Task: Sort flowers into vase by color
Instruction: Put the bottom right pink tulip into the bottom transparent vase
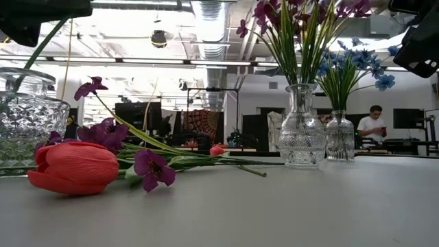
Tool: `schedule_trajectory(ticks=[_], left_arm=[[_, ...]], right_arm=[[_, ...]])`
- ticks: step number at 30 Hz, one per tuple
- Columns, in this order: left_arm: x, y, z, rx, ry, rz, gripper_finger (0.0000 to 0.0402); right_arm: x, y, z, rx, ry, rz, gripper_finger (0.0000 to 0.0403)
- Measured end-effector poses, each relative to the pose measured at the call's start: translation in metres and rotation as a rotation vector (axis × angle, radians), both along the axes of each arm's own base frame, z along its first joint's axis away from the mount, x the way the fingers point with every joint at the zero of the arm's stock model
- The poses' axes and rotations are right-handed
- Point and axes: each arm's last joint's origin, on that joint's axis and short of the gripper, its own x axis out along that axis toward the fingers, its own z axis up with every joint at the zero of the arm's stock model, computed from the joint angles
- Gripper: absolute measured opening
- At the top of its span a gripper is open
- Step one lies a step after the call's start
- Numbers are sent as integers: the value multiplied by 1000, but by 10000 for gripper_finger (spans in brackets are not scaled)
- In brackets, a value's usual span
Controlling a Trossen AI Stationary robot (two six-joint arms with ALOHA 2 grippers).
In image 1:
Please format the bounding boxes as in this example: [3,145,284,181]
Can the person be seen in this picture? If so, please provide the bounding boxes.
[356,104,388,144]

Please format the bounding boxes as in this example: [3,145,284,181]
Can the white hanging cloth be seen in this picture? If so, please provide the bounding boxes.
[266,110,286,152]

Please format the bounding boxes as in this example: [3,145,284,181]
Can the black ceiling dome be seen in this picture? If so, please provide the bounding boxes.
[150,30,169,49]

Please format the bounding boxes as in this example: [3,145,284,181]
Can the diamond-cut glass vase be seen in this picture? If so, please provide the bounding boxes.
[0,67,72,178]

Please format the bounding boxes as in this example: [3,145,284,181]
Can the narrow-neck ribbed glass vase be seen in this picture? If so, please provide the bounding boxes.
[324,109,356,163]

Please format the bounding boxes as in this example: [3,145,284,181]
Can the tall wide-mouth glass vase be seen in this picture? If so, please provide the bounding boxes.
[276,83,327,170]

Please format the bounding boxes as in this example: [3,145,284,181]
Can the black metal stand frame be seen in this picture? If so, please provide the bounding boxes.
[187,86,240,140]

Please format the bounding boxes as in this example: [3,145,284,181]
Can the dark office desk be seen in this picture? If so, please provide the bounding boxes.
[355,137,439,156]

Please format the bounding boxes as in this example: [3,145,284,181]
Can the long ceiling light strip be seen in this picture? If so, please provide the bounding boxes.
[0,54,285,70]

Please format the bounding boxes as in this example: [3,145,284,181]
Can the purple artificial flower bunch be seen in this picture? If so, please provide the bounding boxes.
[235,0,373,104]
[34,75,286,193]

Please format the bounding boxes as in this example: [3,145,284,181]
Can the large black monitor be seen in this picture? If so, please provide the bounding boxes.
[114,102,163,137]

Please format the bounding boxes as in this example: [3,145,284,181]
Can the small black monitor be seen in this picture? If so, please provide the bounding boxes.
[392,108,425,130]

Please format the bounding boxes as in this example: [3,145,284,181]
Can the red patterned tapestry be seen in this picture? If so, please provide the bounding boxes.
[181,108,222,142]

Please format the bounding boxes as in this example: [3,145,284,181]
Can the dark potted plant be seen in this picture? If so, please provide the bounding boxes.
[226,127,253,149]

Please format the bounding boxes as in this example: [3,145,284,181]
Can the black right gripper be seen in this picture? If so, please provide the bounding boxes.
[387,0,439,79]

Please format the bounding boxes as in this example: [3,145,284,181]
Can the yellow hanging cord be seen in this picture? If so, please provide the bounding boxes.
[60,19,75,101]

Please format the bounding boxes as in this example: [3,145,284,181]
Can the silver ribbed ceiling duct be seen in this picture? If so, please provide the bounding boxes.
[189,0,230,111]

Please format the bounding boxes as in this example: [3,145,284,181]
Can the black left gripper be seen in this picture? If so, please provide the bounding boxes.
[0,0,93,48]

